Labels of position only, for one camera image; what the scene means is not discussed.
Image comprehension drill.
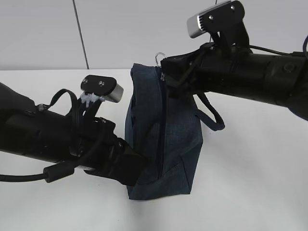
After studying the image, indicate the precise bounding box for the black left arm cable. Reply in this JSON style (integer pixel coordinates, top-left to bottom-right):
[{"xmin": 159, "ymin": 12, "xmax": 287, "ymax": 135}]
[{"xmin": 0, "ymin": 88, "xmax": 109, "ymax": 185}]

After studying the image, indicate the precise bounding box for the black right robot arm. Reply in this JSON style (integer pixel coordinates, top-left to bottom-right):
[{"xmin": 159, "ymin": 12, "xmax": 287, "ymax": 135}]
[{"xmin": 161, "ymin": 42, "xmax": 308, "ymax": 120}]

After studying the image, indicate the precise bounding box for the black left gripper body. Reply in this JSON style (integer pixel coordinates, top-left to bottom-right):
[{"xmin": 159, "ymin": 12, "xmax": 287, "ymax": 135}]
[{"xmin": 69, "ymin": 117, "xmax": 125, "ymax": 180}]

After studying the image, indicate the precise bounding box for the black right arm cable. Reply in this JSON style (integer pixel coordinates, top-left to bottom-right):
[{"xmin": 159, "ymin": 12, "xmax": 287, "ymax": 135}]
[{"xmin": 249, "ymin": 35, "xmax": 308, "ymax": 57}]

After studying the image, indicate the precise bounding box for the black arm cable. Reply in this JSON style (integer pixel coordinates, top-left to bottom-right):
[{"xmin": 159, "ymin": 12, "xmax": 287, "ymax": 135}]
[
  {"xmin": 0, "ymin": 88, "xmax": 109, "ymax": 185},
  {"xmin": 249, "ymin": 35, "xmax": 308, "ymax": 57}
]

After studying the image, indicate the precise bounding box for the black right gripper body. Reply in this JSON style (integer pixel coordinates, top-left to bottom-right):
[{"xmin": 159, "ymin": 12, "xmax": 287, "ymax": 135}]
[{"xmin": 161, "ymin": 43, "xmax": 215, "ymax": 98}]

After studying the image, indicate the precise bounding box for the navy blue lunch bag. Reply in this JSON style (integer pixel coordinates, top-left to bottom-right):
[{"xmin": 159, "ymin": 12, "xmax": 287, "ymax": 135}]
[{"xmin": 125, "ymin": 63, "xmax": 225, "ymax": 201}]

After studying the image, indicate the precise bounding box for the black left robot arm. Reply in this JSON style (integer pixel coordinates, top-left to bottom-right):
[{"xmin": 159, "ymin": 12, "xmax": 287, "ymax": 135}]
[{"xmin": 0, "ymin": 84, "xmax": 147, "ymax": 186}]

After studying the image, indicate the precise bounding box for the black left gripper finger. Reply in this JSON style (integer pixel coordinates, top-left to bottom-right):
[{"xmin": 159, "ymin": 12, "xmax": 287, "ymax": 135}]
[{"xmin": 108, "ymin": 141, "xmax": 147, "ymax": 186}]

